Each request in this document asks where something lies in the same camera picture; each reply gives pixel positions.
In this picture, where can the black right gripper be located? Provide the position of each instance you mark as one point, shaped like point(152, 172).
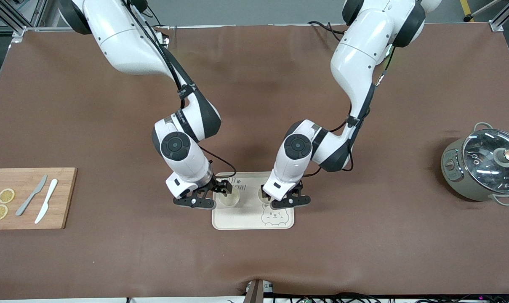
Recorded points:
point(217, 185)

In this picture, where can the bamboo cutting board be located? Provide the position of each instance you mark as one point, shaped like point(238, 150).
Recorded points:
point(65, 198)

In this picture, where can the brown table mat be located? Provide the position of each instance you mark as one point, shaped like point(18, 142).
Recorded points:
point(254, 261)

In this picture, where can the glass pot lid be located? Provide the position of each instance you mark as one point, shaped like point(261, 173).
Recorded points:
point(486, 168)

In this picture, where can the aluminium frame profile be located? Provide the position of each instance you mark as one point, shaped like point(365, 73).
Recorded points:
point(500, 19)
point(14, 25)

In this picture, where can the white plastic knife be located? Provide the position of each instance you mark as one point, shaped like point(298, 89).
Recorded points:
point(47, 200)

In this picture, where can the grey electric cooking pot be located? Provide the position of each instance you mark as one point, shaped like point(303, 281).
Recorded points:
point(456, 181)

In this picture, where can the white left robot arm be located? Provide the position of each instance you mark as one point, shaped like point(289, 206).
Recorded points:
point(363, 42)

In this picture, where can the grey plastic knife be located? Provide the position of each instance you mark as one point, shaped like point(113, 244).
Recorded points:
point(29, 200)

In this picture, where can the cream bear print tray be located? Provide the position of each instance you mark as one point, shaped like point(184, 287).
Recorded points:
point(246, 219)

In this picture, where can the white IKEA cup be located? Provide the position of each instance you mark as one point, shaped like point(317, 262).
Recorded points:
point(230, 200)
point(261, 194)

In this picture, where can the grey clamp bracket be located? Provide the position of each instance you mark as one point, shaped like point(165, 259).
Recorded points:
point(257, 290)

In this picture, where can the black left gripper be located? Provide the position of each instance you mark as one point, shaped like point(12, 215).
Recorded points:
point(297, 190)

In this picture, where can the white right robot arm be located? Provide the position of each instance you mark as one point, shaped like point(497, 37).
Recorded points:
point(123, 42)

